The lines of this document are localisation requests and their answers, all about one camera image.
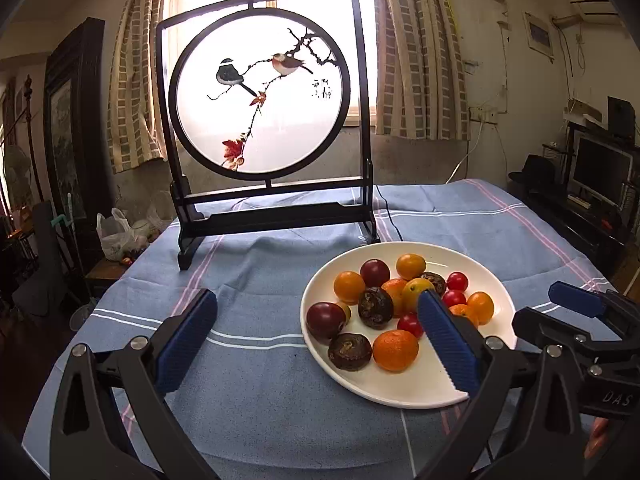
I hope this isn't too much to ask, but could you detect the black speaker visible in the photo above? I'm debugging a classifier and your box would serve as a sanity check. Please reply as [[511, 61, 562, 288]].
[[607, 96, 638, 141]]

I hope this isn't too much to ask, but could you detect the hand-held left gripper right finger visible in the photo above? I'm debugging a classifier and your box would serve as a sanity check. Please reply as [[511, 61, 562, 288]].
[[416, 290, 586, 480]]

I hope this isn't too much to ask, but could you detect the person's right hand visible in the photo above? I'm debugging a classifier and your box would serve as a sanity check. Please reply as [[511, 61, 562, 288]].
[[584, 416, 612, 457]]

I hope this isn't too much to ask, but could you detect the white cable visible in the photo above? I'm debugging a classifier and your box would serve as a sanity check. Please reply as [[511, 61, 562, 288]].
[[445, 120, 485, 184]]

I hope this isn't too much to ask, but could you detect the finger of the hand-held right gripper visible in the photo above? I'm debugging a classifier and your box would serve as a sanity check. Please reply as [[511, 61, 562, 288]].
[[512, 307, 623, 367], [547, 281, 640, 343]]

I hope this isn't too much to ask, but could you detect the small framed wall picture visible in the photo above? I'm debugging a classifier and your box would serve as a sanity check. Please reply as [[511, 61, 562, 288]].
[[523, 11, 556, 63]]

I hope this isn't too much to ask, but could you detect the white plastic bag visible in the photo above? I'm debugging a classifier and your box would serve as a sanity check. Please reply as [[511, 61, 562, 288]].
[[96, 208, 136, 262]]

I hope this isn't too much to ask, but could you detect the dark framed painting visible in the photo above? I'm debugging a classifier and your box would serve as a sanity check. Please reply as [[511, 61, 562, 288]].
[[44, 17, 108, 261]]

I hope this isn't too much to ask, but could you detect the checkered curtain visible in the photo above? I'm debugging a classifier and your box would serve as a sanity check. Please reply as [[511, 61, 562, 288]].
[[107, 0, 168, 173], [370, 0, 473, 141]]

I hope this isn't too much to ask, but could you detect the standing fan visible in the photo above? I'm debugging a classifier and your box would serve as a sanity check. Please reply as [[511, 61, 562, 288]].
[[2, 145, 33, 211]]

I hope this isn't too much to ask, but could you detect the orange cherry tomato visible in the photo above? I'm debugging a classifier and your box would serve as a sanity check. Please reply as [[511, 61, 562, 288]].
[[396, 253, 427, 281], [466, 291, 495, 325], [333, 271, 367, 305]]

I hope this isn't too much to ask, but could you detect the clear plastic bag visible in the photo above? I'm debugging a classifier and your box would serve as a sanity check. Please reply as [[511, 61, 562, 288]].
[[145, 192, 176, 236]]

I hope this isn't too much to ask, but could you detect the blue striped tablecloth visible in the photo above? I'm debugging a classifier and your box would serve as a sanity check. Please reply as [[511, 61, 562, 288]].
[[22, 178, 621, 480]]

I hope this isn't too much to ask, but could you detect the bird painting table screen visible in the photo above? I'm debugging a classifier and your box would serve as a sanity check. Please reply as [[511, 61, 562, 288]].
[[155, 0, 381, 271]]

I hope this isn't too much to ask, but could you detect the dark purple tomato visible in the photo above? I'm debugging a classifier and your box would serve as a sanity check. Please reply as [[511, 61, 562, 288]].
[[360, 258, 391, 288], [306, 301, 347, 340]]

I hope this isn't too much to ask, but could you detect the computer monitor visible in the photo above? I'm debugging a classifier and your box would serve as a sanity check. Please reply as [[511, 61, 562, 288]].
[[567, 130, 636, 211]]

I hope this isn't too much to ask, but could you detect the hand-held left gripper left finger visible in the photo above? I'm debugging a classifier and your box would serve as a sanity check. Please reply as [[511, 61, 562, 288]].
[[49, 287, 219, 480]]

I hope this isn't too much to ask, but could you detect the white round plate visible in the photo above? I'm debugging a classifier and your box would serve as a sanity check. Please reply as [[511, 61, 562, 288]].
[[300, 241, 517, 409]]

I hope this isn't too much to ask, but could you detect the black power cable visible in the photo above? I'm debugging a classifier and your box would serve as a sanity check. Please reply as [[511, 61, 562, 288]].
[[375, 185, 403, 243]]

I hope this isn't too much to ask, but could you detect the brown water chestnut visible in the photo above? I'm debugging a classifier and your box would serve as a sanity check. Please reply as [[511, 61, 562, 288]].
[[421, 271, 447, 297], [357, 286, 394, 331], [327, 332, 373, 372]]

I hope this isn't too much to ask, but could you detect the black low cabinet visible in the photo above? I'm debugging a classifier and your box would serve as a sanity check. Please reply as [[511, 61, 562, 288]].
[[510, 187, 633, 281]]

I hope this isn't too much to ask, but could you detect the black hat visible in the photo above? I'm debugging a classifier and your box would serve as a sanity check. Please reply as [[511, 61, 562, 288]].
[[508, 155, 563, 191]]

